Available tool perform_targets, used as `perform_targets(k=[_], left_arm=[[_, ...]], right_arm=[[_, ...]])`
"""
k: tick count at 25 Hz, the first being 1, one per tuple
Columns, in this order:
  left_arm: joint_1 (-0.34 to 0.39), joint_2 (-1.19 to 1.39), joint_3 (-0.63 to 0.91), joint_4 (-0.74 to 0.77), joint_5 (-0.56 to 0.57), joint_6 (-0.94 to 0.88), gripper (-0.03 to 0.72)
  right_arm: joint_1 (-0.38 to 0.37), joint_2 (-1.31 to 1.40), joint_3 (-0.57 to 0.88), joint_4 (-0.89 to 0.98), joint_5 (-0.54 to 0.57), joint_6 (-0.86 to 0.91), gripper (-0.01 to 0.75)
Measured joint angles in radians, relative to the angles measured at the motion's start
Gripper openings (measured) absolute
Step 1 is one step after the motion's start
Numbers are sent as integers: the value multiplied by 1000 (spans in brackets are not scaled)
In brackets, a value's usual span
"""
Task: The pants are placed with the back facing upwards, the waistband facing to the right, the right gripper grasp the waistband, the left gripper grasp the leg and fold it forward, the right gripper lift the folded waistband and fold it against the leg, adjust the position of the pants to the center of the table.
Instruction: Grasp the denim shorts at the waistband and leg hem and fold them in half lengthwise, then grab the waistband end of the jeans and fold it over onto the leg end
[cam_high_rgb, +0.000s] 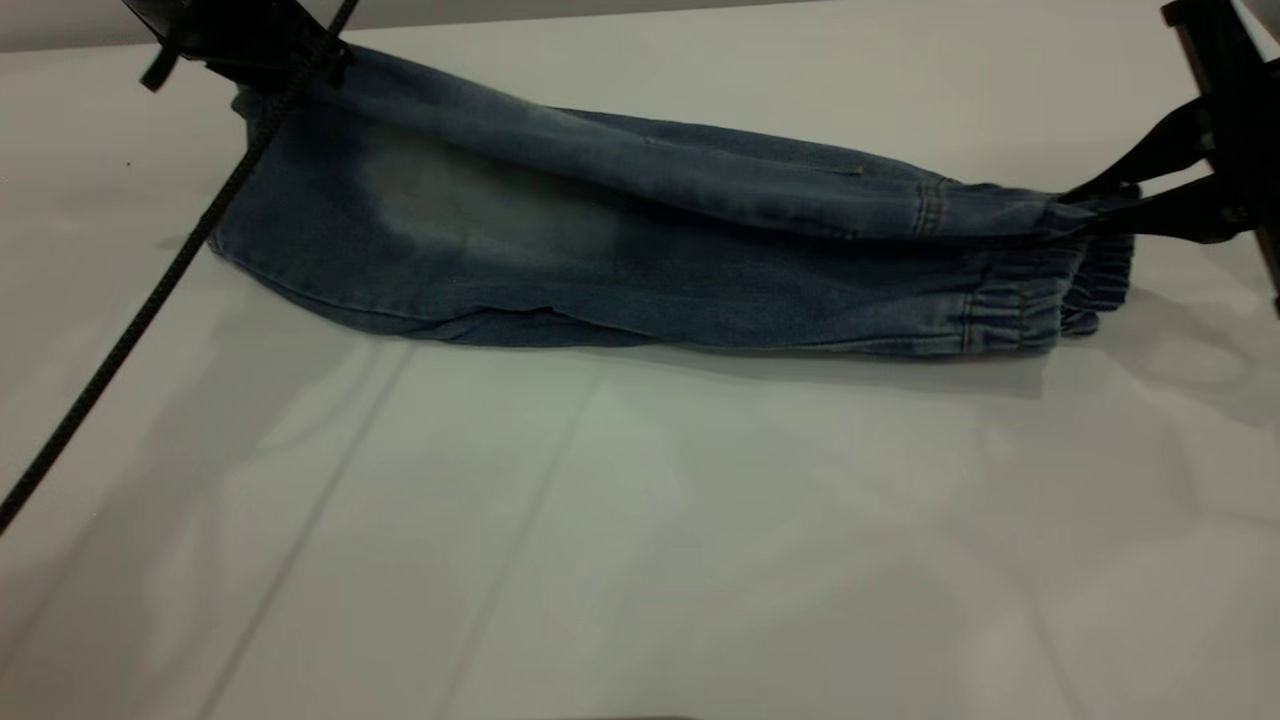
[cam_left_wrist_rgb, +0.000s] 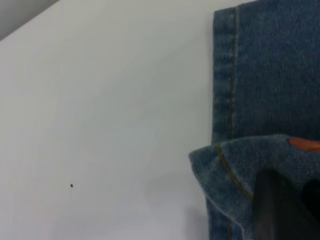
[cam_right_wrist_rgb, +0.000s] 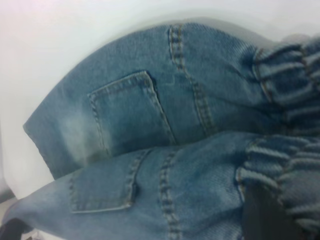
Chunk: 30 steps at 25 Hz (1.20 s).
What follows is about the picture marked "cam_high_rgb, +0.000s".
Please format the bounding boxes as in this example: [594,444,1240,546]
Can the blue denim shorts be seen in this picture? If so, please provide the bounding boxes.
[205,45,1141,358]

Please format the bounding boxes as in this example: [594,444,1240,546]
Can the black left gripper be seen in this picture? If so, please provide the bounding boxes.
[125,0,352,87]

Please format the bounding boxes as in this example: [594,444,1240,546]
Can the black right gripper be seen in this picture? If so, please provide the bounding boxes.
[1059,0,1280,317]

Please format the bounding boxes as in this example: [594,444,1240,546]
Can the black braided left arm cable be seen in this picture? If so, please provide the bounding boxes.
[0,0,361,536]

